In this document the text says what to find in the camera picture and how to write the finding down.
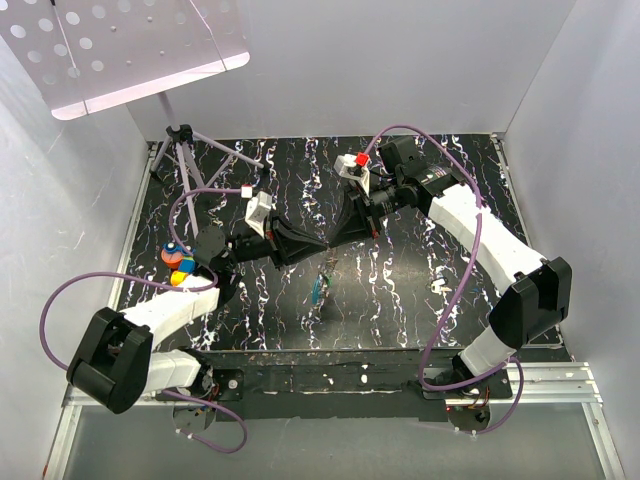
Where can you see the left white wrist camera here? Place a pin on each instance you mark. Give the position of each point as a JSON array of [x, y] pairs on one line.
[[259, 208]]

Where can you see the perforated music stand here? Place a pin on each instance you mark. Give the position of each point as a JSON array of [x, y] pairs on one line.
[[89, 56]]

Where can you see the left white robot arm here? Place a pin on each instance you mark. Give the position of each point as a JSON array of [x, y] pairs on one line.
[[117, 362]]

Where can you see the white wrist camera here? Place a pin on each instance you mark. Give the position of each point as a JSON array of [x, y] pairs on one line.
[[354, 167], [259, 208]]

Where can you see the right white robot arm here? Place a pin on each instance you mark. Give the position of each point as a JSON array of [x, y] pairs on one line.
[[534, 291]]

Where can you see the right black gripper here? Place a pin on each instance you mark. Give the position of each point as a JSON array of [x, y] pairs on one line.
[[353, 224]]

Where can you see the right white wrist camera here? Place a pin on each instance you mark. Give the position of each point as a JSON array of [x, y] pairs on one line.
[[354, 167]]

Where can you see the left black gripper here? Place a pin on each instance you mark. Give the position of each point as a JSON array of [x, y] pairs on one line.
[[286, 245]]

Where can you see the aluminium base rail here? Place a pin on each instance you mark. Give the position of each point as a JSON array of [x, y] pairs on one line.
[[279, 385]]

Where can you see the colourful toy blocks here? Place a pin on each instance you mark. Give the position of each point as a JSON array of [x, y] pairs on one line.
[[179, 260]]

